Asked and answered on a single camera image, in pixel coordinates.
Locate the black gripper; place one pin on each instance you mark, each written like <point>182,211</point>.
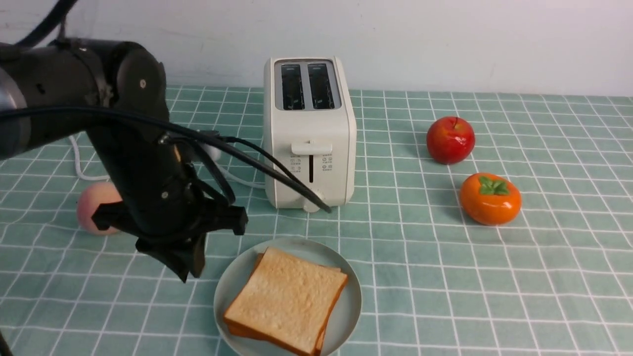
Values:
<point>172,230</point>

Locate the toasted bread slice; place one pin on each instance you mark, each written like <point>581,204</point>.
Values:
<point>287,296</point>
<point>257,262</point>

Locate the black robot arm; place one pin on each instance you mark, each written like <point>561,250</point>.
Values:
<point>116,93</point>

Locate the pink peach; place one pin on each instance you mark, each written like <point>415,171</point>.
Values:
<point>96,194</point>

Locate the light blue round plate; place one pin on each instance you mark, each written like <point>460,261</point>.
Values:
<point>342,321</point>

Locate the white two-slot toaster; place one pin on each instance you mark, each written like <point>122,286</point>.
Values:
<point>309,124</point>

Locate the red apple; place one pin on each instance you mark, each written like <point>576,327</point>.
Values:
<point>450,140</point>

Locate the orange persimmon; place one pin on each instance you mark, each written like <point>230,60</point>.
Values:
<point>489,199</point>

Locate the green checkered tablecloth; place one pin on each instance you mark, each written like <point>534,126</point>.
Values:
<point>555,281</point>

